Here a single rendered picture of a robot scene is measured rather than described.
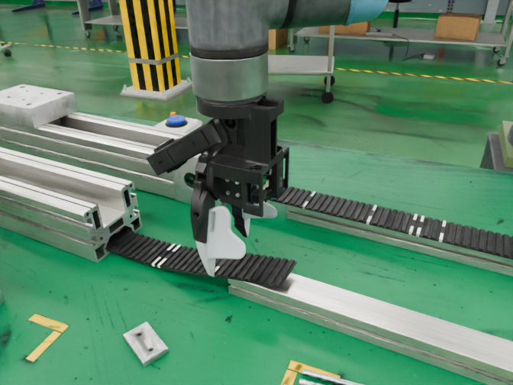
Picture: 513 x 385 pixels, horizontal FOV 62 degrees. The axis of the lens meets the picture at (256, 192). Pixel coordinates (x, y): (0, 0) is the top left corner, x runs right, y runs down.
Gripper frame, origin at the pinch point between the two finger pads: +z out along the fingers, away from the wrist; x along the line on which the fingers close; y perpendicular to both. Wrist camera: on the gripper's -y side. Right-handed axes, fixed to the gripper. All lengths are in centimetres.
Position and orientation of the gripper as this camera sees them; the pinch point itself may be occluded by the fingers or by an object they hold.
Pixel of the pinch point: (224, 247)
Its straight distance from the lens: 54.7
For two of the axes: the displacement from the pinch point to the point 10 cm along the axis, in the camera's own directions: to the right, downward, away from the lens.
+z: 0.2, 8.6, 5.1
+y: 8.9, 2.1, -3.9
